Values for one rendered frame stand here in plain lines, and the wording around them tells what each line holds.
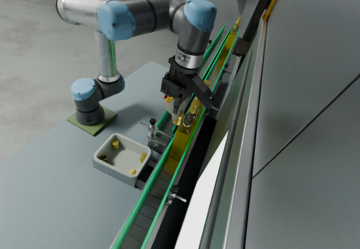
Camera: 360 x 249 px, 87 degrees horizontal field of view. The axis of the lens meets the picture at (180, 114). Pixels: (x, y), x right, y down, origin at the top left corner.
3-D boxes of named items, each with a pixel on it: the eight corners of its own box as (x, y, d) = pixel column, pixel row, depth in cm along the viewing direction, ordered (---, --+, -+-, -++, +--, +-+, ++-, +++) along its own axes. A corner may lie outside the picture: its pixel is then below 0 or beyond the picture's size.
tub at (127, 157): (134, 188, 87) (135, 179, 81) (92, 167, 90) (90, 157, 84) (151, 158, 100) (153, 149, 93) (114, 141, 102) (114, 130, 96)
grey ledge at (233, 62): (215, 131, 118) (221, 119, 110) (201, 126, 119) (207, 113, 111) (236, 66, 185) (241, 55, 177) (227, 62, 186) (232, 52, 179)
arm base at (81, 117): (69, 118, 106) (65, 105, 98) (90, 102, 115) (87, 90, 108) (91, 130, 103) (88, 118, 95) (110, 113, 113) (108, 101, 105)
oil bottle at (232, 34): (227, 55, 174) (240, 24, 155) (221, 53, 175) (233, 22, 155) (228, 53, 178) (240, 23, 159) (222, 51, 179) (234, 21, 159)
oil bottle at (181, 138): (179, 160, 88) (190, 131, 73) (168, 155, 88) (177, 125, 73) (184, 151, 92) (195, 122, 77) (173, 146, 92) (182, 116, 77)
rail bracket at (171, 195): (179, 213, 72) (187, 201, 63) (163, 205, 73) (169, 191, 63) (182, 203, 75) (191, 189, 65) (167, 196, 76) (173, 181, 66)
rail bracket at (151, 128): (169, 148, 90) (173, 131, 82) (137, 134, 93) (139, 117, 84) (171, 143, 93) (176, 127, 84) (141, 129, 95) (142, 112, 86)
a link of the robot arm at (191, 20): (199, -6, 46) (226, 7, 43) (188, 38, 54) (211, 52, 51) (176, -5, 42) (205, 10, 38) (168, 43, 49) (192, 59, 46)
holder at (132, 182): (144, 193, 87) (145, 186, 82) (93, 167, 90) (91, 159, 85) (160, 163, 99) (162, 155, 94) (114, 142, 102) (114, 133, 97)
